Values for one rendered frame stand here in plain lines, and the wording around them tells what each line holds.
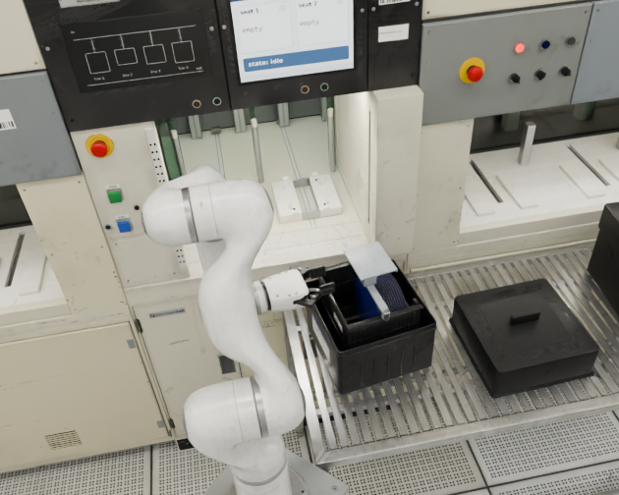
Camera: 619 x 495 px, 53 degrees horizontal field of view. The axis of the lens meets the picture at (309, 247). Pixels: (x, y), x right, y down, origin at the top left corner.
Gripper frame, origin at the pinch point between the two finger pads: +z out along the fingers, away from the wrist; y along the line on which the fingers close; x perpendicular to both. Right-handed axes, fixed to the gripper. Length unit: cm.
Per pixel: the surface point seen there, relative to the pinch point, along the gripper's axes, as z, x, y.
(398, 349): 14.9, -18.0, 13.4
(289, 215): 5, -15, -50
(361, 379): 4.4, -25.6, 13.5
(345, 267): 9.7, -7.5, -10.3
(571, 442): 91, -106, 11
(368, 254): 13.0, 2.7, -1.7
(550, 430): 87, -106, 4
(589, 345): 62, -20, 29
